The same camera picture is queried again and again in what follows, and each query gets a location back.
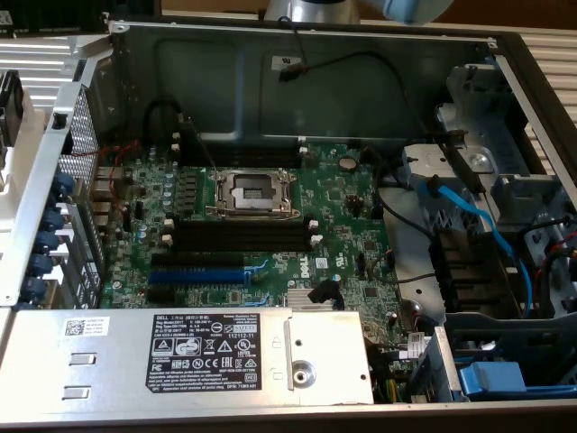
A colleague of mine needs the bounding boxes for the RAM slot white latches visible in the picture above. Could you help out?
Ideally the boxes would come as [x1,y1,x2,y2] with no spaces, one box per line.
[160,234,324,253]
[178,134,307,147]
[164,218,316,235]
[170,143,311,161]

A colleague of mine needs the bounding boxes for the thin flat locking lever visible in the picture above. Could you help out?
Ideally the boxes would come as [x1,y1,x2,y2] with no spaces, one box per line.
[206,206,304,221]

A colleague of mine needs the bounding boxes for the silver CPU socket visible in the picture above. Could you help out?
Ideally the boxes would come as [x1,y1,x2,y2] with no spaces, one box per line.
[205,169,306,222]

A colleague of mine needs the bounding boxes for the green motherboard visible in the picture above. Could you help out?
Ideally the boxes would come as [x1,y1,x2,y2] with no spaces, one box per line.
[94,140,435,362]

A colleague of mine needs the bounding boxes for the black SATA plug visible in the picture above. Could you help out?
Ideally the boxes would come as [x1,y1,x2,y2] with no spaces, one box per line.
[307,278,340,310]

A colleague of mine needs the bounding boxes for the silver chipset heat sink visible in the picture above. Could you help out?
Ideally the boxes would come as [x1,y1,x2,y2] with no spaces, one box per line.
[288,288,347,312]

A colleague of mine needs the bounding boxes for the long black expansion slot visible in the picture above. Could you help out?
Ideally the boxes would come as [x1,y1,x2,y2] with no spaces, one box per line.
[151,252,245,268]

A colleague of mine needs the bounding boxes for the blue expansion slot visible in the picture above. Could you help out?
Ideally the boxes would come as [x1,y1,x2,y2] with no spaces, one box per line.
[147,268,248,284]

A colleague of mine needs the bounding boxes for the thin raised locking lever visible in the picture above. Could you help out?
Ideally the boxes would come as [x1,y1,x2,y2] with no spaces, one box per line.
[188,117,219,173]

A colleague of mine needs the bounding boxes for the open grey PC case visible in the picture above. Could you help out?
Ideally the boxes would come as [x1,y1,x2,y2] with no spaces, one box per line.
[0,11,577,433]

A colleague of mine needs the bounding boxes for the short black expansion slot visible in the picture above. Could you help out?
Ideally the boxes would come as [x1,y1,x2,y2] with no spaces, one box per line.
[144,287,178,304]

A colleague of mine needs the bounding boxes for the round black buzzer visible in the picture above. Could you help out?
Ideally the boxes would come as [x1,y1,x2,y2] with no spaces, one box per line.
[399,299,426,327]

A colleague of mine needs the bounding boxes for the black PSU rating label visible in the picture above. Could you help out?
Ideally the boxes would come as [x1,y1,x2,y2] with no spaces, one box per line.
[145,313,262,392]

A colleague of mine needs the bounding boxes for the large silver USB port stack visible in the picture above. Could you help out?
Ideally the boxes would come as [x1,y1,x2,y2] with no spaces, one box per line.
[89,183,124,202]

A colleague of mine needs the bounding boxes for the silver Ethernet port stack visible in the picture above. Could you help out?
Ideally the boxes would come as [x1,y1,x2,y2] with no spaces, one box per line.
[89,165,126,185]

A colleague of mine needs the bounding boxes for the black vented fan shroud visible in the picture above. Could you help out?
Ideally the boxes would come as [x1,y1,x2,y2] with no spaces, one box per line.
[430,228,527,317]

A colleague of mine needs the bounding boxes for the silver disk bay cage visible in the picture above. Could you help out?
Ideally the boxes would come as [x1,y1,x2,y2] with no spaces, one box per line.
[400,62,577,317]

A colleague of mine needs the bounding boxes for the blue card retention clip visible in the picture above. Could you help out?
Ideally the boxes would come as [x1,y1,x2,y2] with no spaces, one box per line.
[29,253,54,277]
[52,173,76,195]
[21,275,49,301]
[44,205,67,231]
[34,229,60,253]

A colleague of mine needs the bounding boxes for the white QR code sticker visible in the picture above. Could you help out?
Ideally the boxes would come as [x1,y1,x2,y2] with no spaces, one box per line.
[62,317,111,337]

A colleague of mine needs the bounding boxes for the silver power supply unit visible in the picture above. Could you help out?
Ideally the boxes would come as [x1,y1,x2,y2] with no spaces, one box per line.
[0,309,376,407]

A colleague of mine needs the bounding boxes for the dark grey disk bay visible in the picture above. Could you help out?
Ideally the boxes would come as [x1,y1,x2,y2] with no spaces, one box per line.
[432,310,577,405]

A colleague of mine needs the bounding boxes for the blue disk caddy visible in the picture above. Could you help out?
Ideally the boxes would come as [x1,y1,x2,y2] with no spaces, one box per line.
[454,359,577,402]

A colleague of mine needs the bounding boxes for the black part on rack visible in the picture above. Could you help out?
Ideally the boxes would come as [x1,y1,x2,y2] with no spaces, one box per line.
[0,69,24,146]

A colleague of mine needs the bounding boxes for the curved black wire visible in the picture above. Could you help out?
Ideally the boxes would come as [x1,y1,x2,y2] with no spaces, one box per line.
[377,198,438,243]

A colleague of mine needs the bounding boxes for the black wire with connector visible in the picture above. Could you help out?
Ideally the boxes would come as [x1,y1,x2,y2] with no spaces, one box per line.
[275,15,434,136]

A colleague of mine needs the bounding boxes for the white case wall sticker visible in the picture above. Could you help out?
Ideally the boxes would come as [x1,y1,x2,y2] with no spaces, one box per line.
[270,53,304,71]

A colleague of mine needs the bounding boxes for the light blue SATA wire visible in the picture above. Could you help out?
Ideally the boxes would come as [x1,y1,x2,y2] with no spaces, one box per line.
[417,175,536,312]

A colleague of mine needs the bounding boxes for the black looped wire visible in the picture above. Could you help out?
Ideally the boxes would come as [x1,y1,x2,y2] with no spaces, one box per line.
[142,101,184,145]

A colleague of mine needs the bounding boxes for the red black twisted wire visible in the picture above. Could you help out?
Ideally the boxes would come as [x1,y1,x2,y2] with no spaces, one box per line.
[71,138,142,214]

